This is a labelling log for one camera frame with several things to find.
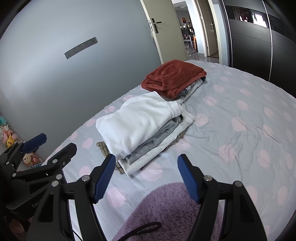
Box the grey folded clothes under red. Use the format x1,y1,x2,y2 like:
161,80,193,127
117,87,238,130
174,76,206,104

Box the plush toys on floor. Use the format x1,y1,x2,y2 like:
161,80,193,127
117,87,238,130
1,115,44,169

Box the striped folded garment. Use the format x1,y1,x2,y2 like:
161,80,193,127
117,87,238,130
96,131,186,174

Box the purple fluffy garment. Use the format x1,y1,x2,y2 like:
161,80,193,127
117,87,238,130
111,182,224,241

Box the cream folded garment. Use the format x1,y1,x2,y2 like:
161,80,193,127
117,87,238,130
115,110,195,176

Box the white folded sweatshirt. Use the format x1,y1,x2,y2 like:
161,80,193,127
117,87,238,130
96,91,183,161

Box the grey folded garment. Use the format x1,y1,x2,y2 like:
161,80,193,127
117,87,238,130
125,115,183,165

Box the red fleece folded garment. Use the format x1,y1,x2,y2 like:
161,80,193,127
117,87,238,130
141,60,207,99

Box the beige room door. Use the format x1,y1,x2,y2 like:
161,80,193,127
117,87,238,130
140,0,187,64

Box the black sliding wardrobe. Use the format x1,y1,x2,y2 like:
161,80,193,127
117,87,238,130
219,1,295,96

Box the black cable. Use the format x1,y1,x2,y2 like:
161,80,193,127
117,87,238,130
116,221,163,241

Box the grey wall switch panel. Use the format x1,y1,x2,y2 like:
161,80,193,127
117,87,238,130
64,37,97,59

